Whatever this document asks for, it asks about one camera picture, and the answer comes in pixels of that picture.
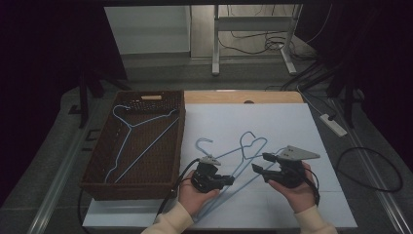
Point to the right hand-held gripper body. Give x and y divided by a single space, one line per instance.
289 174

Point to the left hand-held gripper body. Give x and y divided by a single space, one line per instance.
204 178

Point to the brown woven basket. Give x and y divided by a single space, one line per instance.
152 169

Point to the person's left hand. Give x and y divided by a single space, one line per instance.
191 198

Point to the person's right hand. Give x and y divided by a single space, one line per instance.
302 195

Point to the white board sheet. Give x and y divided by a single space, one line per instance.
227 123

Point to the white power strip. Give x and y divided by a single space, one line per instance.
333 125

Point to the black stand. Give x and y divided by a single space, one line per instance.
83 97
349 97

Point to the white cabinet panel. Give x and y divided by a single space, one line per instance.
146 29

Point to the grey metal rail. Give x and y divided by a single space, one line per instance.
380 185
55 188

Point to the white desk frame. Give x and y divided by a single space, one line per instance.
253 23

